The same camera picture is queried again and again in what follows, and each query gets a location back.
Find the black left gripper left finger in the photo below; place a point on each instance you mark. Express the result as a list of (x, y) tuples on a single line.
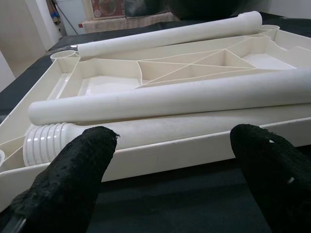
[(65, 184)]

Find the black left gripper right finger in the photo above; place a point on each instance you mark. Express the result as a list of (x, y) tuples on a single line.
[(274, 182)]

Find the white plastic table leg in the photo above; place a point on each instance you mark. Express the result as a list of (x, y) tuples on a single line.
[(43, 145), (145, 99), (170, 34)]

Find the black tablecloth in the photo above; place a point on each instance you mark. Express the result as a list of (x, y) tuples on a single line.
[(170, 206)]

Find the white plastic table top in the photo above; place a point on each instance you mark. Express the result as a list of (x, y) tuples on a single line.
[(170, 155)]

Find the blue cleaning tool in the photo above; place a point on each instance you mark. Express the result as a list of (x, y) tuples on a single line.
[(56, 18)]

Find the beige woven bench cover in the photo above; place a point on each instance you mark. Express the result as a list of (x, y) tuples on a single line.
[(121, 23)]

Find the red picture box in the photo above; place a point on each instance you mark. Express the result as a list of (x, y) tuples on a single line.
[(107, 8)]

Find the black round bowl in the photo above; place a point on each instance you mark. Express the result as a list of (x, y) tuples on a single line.
[(206, 9)]

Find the black bag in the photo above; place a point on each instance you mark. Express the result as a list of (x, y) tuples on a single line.
[(145, 7)]

